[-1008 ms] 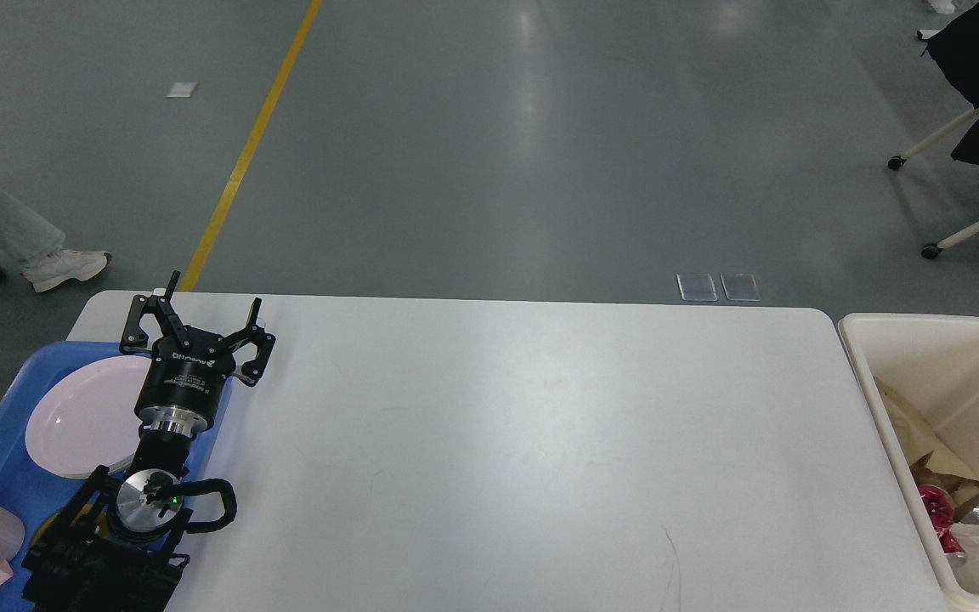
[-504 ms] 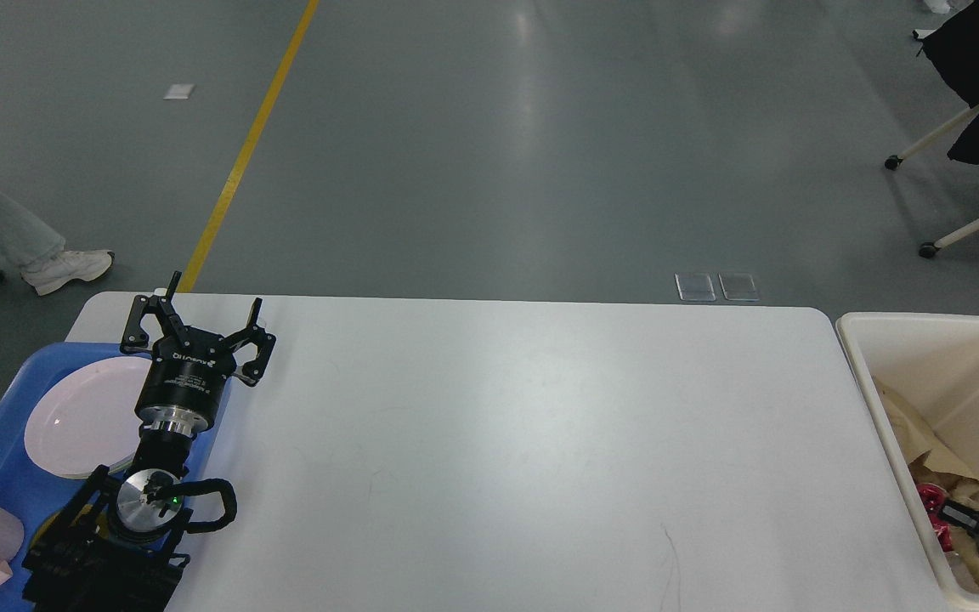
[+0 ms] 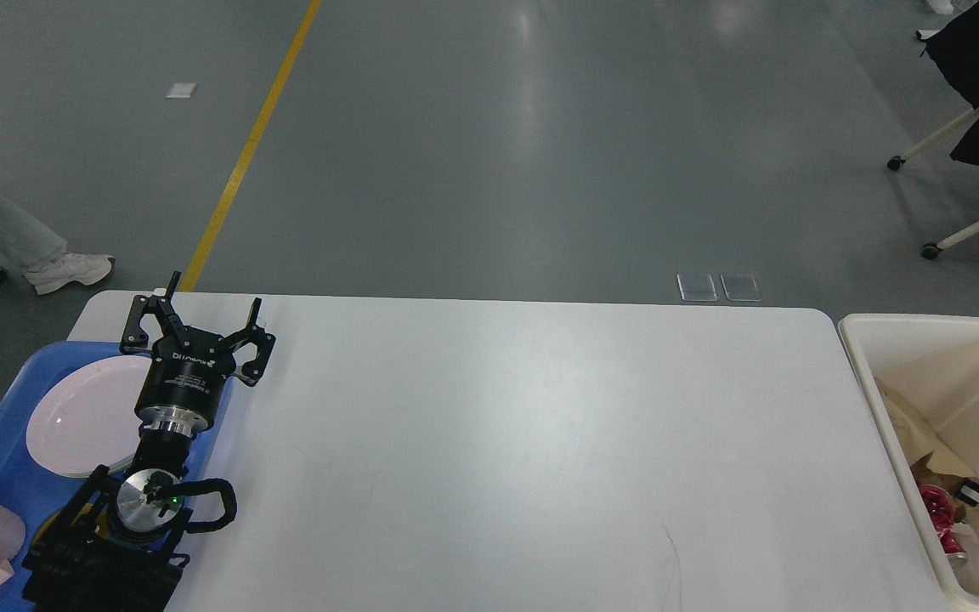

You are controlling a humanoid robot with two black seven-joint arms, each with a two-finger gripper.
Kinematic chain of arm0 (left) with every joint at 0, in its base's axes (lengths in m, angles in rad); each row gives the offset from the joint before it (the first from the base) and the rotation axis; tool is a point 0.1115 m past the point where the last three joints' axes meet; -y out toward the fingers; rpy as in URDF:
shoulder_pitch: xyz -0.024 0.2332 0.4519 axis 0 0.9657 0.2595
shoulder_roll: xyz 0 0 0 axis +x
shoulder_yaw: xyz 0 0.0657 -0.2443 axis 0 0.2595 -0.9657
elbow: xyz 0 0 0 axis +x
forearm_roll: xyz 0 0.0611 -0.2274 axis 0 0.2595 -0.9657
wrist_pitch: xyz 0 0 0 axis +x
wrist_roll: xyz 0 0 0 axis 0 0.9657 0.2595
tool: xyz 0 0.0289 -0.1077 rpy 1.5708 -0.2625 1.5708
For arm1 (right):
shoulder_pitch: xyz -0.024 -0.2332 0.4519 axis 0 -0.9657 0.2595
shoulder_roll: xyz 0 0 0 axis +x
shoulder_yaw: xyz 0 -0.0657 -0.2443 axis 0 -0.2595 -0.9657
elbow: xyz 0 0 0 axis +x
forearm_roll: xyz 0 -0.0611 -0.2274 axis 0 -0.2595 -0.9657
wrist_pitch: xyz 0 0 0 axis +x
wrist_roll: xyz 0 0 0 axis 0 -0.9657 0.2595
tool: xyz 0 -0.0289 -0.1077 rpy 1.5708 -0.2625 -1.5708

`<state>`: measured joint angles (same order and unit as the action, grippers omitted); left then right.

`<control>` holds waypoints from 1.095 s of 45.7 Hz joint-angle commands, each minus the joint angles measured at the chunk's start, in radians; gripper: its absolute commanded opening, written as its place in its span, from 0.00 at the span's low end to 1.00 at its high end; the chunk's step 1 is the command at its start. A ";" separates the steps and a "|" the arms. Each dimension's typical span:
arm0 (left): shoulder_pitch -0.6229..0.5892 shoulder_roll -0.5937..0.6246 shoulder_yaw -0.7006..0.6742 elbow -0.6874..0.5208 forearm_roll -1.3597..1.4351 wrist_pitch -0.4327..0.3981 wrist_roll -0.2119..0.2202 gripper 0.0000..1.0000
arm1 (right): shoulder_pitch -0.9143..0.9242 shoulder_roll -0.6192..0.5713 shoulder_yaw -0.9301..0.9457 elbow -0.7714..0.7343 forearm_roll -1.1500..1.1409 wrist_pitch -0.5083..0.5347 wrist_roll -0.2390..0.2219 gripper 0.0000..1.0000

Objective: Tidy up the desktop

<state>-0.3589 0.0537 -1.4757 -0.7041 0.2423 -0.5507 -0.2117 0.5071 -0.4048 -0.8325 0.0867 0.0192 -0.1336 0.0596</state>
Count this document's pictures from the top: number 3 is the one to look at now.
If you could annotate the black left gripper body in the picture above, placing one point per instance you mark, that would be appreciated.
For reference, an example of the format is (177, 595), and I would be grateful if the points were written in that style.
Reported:
(183, 389)

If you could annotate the clear floor plate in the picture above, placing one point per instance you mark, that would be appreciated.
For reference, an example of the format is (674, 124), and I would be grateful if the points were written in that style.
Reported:
(697, 288)
(741, 288)

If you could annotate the clear floor plate right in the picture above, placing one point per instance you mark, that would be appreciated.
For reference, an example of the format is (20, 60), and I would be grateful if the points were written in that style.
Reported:
(741, 288)

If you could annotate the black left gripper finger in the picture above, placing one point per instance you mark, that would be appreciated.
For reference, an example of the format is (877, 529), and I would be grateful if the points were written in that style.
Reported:
(244, 354)
(174, 340)

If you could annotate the beige plastic bin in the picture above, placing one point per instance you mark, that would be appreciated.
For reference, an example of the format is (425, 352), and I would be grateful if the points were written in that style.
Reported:
(933, 361)

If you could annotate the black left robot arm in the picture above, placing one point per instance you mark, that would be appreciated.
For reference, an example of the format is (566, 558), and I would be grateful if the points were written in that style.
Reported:
(114, 545)

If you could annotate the clear floor plate left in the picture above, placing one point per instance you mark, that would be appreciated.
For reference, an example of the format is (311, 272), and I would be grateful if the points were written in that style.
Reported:
(697, 288)

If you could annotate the crushed red soda can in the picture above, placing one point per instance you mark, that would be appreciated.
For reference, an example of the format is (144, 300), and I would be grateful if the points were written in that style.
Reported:
(943, 516)

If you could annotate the pink plate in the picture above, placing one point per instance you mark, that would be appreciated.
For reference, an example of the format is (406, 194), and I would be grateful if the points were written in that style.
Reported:
(87, 419)

